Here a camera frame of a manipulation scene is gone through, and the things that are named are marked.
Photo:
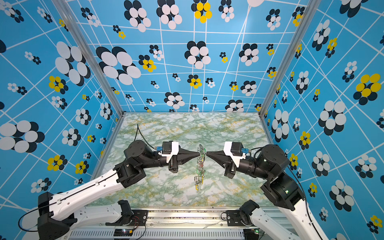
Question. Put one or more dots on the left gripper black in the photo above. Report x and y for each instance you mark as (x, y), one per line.
(183, 155)

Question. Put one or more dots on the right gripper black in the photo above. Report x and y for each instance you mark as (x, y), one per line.
(223, 159)

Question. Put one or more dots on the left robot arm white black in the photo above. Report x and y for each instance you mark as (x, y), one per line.
(63, 212)

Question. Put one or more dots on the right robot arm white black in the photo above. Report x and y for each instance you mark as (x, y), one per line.
(269, 163)

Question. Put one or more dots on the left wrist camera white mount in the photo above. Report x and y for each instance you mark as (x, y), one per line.
(168, 150)

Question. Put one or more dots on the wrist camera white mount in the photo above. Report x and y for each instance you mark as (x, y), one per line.
(168, 150)
(236, 151)

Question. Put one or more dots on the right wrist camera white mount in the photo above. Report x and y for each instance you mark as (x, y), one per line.
(236, 151)

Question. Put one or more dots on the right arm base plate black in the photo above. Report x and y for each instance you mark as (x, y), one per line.
(238, 218)

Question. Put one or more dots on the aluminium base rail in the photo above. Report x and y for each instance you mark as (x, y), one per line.
(179, 224)

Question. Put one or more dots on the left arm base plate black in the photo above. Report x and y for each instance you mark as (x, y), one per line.
(136, 218)

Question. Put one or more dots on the right corner aluminium post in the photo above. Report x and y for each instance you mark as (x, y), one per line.
(288, 57)

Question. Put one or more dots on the corner aluminium post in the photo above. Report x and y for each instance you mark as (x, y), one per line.
(69, 19)
(288, 57)

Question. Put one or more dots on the left corner aluminium post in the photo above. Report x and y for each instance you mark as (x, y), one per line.
(69, 19)

